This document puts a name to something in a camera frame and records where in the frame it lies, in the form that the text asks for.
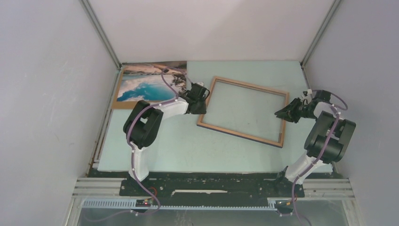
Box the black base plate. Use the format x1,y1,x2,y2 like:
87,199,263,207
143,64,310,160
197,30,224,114
119,172,304,208

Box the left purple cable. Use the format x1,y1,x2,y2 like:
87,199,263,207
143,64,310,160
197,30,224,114
93,67,194,219

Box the right corner aluminium profile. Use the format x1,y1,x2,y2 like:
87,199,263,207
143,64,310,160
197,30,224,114
300,0,343,69

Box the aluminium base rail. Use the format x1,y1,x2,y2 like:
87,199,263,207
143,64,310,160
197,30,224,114
66,172,360,226

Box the wooden picture frame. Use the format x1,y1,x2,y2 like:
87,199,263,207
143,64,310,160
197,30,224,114
197,76,289,148

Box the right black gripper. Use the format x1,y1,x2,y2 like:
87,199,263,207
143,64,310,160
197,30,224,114
274,97,318,124

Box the landscape photo print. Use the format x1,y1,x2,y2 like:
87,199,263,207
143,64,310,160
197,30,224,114
116,61,187,102

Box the corner aluminium profile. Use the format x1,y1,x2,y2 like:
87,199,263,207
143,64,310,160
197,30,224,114
300,0,343,69
79,0,122,69

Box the brown cardboard backing board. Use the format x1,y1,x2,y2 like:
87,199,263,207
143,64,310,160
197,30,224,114
111,66,146,109

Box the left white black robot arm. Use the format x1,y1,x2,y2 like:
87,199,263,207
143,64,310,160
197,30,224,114
123,83,210,196

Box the left corner aluminium profile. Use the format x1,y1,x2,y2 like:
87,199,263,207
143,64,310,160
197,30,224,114
79,0,122,69

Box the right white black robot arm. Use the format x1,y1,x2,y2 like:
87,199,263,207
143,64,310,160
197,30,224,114
273,89,357,197

